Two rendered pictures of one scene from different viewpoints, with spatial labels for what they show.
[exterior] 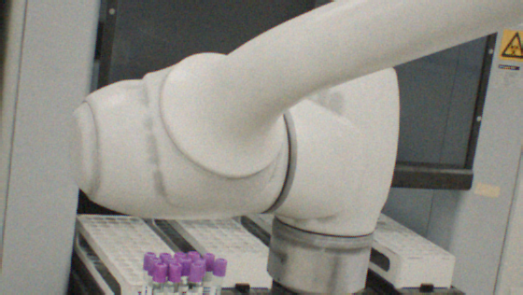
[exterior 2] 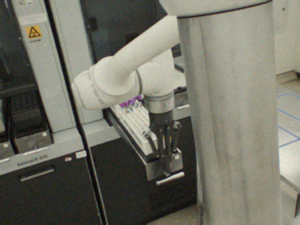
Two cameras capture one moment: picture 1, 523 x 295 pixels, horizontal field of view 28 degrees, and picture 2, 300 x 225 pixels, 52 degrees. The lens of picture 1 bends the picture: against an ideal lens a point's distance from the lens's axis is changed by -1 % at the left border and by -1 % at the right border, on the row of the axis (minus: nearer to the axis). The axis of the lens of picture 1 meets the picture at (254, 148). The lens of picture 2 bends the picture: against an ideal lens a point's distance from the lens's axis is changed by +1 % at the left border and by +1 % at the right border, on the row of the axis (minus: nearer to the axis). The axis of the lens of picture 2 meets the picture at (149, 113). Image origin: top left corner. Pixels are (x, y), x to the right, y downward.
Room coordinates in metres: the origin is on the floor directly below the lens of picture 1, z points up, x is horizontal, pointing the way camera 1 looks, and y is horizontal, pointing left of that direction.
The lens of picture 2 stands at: (0.08, -0.11, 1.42)
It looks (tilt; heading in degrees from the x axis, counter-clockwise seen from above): 27 degrees down; 5
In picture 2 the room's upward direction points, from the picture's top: 7 degrees counter-clockwise
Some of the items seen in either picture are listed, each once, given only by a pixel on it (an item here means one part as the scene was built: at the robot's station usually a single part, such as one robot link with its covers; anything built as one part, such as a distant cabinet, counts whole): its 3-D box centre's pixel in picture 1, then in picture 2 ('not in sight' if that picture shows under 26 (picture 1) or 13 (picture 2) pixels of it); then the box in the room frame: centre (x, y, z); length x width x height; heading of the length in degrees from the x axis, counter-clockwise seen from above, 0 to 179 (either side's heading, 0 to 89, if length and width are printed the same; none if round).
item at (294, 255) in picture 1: (318, 254); (159, 100); (0.90, -0.07, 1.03); 0.09 x 0.09 x 0.06
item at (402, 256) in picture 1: (379, 245); (191, 69); (1.67, -0.23, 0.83); 0.30 x 0.10 x 0.06; 24
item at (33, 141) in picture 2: not in sight; (29, 110); (1.43, 0.61, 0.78); 0.73 x 0.14 x 0.09; 24
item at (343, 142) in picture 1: (325, 134); (151, 66); (0.89, -0.06, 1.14); 0.13 x 0.11 x 0.16; 121
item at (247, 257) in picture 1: (205, 243); not in sight; (1.54, 0.05, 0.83); 0.30 x 0.10 x 0.06; 24
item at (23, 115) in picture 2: not in sight; (27, 117); (1.22, 0.52, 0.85); 0.12 x 0.02 x 0.06; 115
